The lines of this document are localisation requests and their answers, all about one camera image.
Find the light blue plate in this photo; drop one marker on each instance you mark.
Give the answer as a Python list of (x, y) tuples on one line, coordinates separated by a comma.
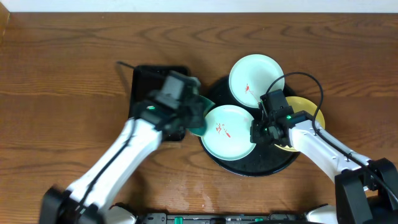
[(227, 135), (251, 76)]

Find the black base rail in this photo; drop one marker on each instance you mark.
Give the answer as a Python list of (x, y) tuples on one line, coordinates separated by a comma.
[(217, 218)]

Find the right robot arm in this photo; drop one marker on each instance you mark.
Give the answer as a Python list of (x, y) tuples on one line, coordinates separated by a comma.
[(365, 189)]

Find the light blue plate top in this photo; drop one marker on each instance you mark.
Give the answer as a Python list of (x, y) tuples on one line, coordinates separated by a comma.
[(251, 76)]

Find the yellow plate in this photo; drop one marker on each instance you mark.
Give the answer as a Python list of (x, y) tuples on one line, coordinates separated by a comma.
[(303, 104)]

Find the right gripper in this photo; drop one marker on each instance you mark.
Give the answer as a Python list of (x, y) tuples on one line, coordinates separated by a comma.
[(255, 136)]

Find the black round tray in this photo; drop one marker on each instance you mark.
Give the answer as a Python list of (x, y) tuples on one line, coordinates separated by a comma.
[(264, 159)]

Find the green sponge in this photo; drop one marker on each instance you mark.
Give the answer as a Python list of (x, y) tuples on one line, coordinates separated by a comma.
[(201, 108)]

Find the light blue plate bottom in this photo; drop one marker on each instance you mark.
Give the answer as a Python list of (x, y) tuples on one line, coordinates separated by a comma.
[(227, 135)]

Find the black rectangular tray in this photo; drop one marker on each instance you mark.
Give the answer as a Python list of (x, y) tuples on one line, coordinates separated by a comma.
[(146, 80)]

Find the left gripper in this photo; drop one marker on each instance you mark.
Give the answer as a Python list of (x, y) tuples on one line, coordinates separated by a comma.
[(193, 109)]

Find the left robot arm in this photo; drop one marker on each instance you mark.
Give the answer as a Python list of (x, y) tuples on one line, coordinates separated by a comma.
[(90, 198)]

